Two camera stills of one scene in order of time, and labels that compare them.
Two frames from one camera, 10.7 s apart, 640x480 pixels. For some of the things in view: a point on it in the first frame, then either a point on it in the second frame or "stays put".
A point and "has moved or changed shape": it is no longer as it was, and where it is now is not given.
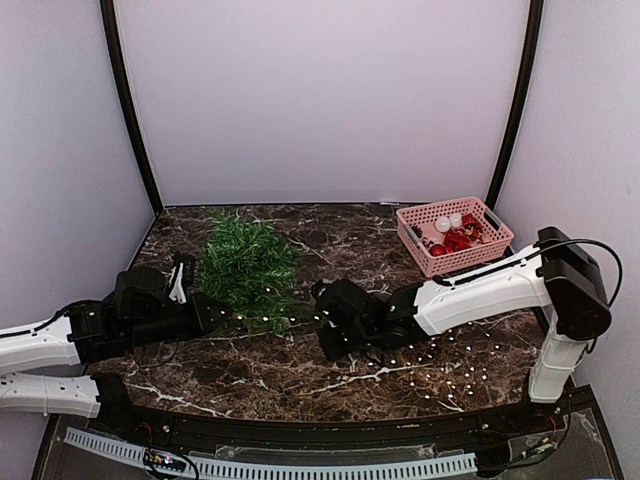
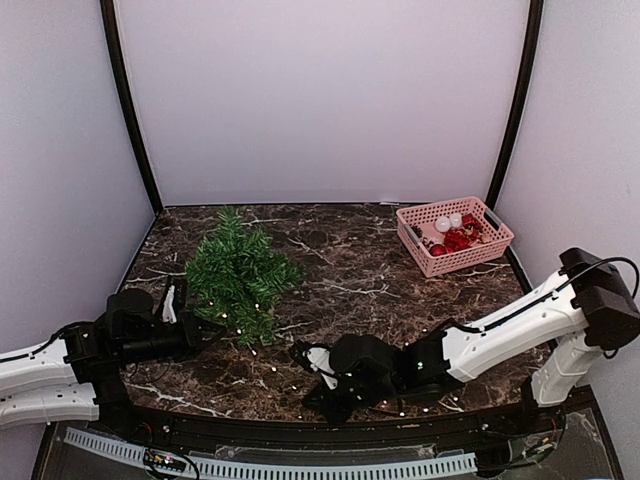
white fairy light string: (456, 361) has moved or changed shape
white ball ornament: (444, 224) stays put
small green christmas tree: (251, 267) has moved or changed shape
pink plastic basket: (450, 235) stays put
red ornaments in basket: (458, 239) stays put
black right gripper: (331, 349) to (324, 403)
